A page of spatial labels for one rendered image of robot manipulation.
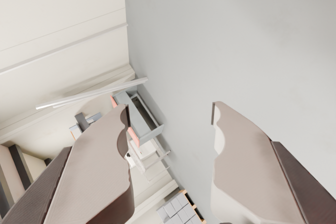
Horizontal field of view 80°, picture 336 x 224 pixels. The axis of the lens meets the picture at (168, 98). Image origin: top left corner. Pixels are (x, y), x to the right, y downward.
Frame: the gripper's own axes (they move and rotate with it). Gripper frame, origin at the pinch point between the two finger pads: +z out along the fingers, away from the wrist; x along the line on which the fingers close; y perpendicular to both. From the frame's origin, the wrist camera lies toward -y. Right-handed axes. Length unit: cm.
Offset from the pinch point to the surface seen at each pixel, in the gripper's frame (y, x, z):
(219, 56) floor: 54, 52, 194
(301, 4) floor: 3, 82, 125
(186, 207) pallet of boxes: 608, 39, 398
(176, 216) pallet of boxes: 617, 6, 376
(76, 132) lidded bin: 327, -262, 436
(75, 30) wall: 46, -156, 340
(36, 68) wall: 105, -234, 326
